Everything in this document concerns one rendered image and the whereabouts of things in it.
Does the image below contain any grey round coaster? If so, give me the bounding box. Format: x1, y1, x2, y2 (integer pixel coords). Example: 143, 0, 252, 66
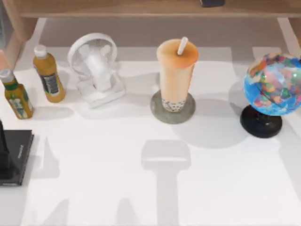
150, 90, 197, 125

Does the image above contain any orange bubble tea cup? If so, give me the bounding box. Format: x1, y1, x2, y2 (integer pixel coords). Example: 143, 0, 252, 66
156, 36, 200, 114

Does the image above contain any white desk fan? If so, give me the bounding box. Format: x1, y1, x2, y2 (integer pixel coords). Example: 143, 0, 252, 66
67, 32, 127, 110

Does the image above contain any wooden shelf unit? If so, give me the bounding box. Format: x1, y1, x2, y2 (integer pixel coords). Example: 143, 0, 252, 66
0, 0, 301, 71

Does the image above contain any orange bottle with white cap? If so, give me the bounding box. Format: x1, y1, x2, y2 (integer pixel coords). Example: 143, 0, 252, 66
32, 44, 66, 104

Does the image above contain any dark object on shelf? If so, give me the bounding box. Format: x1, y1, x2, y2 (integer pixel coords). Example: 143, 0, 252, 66
200, 0, 225, 8

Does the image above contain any colourful globe on black stand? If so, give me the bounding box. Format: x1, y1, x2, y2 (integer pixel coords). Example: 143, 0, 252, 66
239, 52, 301, 138

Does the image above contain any yellow bottle with green label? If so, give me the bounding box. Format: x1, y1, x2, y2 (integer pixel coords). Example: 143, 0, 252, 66
0, 69, 34, 120

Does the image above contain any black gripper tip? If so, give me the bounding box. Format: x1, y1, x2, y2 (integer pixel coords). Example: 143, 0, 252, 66
0, 120, 20, 179

